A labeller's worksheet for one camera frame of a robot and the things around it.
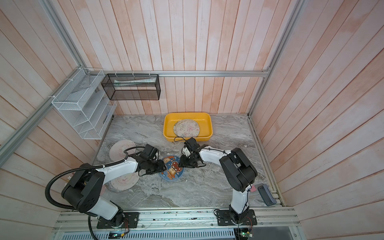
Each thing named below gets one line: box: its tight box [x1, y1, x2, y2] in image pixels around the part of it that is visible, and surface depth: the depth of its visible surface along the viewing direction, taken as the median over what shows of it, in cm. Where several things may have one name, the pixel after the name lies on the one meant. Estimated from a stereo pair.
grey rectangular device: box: [257, 184, 278, 206], surface depth 81 cm
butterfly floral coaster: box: [173, 119, 200, 138], surface depth 112 cm
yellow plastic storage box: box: [163, 112, 213, 142], surface depth 114 cm
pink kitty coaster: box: [109, 140, 136, 162], surface depth 103 cm
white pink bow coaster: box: [110, 171, 140, 191], surface depth 87 cm
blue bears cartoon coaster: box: [158, 155, 185, 182], surface depth 92 cm
